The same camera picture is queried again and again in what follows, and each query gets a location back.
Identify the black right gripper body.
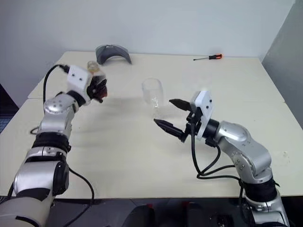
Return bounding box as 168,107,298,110
181,106,203,144

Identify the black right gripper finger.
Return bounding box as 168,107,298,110
153,119,187,142
169,98,191,112

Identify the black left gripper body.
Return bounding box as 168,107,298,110
86,78,105,104

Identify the clear bottle with red drink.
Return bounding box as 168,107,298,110
87,60,109,99

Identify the clear wine glass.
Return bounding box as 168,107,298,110
141,78,175,120

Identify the grey curved visor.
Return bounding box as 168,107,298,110
95,44,133,66

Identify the black and orange screwdriver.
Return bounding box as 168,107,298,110
193,53,224,62

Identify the dark blue mesh object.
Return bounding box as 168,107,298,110
0,83,20,134

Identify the grey partition panel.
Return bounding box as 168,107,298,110
260,0,303,133

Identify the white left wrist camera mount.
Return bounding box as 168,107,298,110
66,65,93,106

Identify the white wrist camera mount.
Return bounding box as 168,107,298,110
66,65,93,106
190,90,215,140

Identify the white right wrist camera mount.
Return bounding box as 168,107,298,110
190,90,215,140

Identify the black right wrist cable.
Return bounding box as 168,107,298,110
190,122,246,204

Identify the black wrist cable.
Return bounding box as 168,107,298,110
43,63,71,104
190,122,246,204

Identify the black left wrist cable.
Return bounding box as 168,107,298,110
43,63,71,104

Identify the black left elbow cable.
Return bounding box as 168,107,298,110
63,166,96,227

